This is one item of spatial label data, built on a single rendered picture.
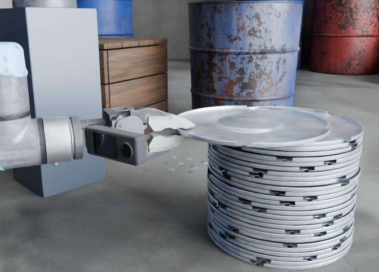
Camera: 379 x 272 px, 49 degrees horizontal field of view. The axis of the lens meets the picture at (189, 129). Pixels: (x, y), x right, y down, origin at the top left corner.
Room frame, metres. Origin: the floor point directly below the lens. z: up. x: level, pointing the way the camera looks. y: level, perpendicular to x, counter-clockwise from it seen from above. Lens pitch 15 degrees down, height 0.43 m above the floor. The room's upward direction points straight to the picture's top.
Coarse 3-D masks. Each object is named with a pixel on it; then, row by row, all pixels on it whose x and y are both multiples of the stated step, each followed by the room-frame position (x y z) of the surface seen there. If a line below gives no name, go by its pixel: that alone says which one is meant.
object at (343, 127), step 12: (252, 108) 0.93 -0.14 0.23; (288, 108) 0.93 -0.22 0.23; (300, 108) 0.92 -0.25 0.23; (336, 120) 0.83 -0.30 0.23; (348, 120) 0.82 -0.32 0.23; (336, 132) 0.73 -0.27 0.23; (348, 132) 0.73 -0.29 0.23; (360, 132) 0.73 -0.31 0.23; (300, 144) 0.65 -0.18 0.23; (312, 144) 0.65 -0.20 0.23; (324, 144) 0.65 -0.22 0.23
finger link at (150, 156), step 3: (147, 147) 0.69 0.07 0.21; (147, 150) 0.69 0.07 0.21; (162, 150) 0.70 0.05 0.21; (165, 150) 0.70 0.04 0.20; (168, 150) 0.70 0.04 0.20; (147, 153) 0.69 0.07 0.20; (150, 153) 0.69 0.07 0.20; (153, 153) 0.69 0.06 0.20; (156, 153) 0.69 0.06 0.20; (159, 153) 0.69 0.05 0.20; (162, 153) 0.70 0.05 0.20; (147, 156) 0.69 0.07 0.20; (150, 156) 0.69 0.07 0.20; (153, 156) 0.69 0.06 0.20; (156, 156) 0.69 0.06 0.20; (159, 156) 0.69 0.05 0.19; (147, 159) 0.69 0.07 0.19; (150, 159) 0.69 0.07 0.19
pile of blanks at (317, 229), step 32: (224, 160) 0.71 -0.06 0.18; (256, 160) 0.67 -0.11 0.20; (288, 160) 0.65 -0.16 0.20; (320, 160) 0.65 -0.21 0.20; (352, 160) 0.69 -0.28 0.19; (224, 192) 0.71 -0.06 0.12; (256, 192) 0.68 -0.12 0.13; (288, 192) 0.65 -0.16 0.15; (320, 192) 0.65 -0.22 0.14; (352, 192) 0.70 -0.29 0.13; (224, 224) 0.71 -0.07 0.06; (256, 224) 0.66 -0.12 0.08; (288, 224) 0.65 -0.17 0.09; (320, 224) 0.65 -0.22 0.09; (352, 224) 0.72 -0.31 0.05; (256, 256) 0.66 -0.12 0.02; (288, 256) 0.66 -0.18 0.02; (320, 256) 0.66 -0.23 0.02
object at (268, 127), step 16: (192, 112) 0.86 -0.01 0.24; (208, 112) 0.86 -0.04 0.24; (224, 112) 0.86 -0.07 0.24; (240, 112) 0.86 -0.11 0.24; (256, 112) 0.86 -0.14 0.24; (272, 112) 0.86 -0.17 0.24; (288, 112) 0.86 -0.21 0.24; (304, 112) 0.84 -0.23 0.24; (192, 128) 0.73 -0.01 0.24; (208, 128) 0.73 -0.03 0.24; (224, 128) 0.72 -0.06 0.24; (240, 128) 0.71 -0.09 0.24; (256, 128) 0.71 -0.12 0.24; (272, 128) 0.71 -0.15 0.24; (288, 128) 0.73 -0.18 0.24; (304, 128) 0.73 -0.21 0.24; (224, 144) 0.63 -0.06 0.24; (240, 144) 0.63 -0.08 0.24; (256, 144) 0.62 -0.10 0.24; (272, 144) 0.62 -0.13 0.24; (288, 144) 0.62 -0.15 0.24
